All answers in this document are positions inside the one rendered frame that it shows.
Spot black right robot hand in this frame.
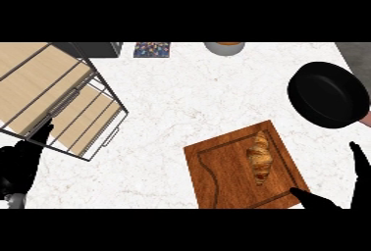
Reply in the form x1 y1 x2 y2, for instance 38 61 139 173
288 140 371 210

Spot dark grey appliance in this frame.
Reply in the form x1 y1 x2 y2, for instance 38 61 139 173
50 42 124 59

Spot black pot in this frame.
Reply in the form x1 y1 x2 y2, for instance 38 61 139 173
285 61 371 129

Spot grey cup with orange content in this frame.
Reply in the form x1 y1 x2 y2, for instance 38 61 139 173
202 42 246 57

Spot brown wooden cutting board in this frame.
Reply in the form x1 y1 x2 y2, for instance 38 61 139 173
183 120 311 210

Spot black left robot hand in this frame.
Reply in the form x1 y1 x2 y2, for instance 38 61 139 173
0 118 56 201

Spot wire basket with wooden tiers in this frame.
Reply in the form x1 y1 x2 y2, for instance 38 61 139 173
0 42 130 162

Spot blue patterned box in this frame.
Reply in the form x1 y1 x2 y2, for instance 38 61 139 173
131 42 173 59

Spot pink pot handle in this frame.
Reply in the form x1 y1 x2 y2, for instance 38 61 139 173
357 110 371 128

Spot golden brown croissant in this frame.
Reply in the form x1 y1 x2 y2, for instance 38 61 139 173
245 129 273 186

